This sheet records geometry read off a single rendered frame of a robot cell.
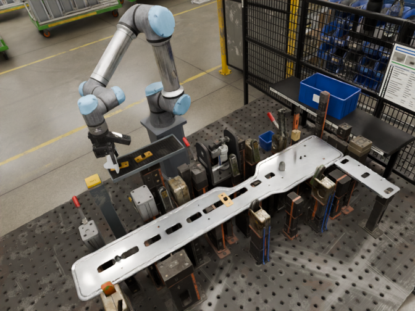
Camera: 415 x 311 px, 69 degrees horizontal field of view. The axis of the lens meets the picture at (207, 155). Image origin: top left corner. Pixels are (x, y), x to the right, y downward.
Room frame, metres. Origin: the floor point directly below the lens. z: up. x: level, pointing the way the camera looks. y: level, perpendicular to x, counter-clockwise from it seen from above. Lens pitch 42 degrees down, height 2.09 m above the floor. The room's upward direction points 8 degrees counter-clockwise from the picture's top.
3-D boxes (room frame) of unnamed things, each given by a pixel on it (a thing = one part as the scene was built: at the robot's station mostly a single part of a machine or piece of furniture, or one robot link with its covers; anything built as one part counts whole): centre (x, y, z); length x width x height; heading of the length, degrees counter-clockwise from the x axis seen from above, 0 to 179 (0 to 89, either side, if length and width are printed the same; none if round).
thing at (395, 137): (1.48, -0.78, 1.02); 0.90 x 0.22 x 0.03; 26
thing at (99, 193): (0.99, 0.53, 0.92); 0.08 x 0.08 x 0.44; 26
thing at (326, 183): (0.90, -0.51, 0.87); 0.12 x 0.09 x 0.35; 26
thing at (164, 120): (1.48, 0.23, 1.15); 0.15 x 0.15 x 0.10
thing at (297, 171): (0.89, -0.04, 1.00); 1.38 x 0.22 x 0.02; 116
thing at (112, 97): (1.14, 0.38, 1.47); 0.11 x 0.11 x 0.08; 48
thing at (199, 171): (1.07, 0.06, 0.89); 0.13 x 0.11 x 0.38; 26
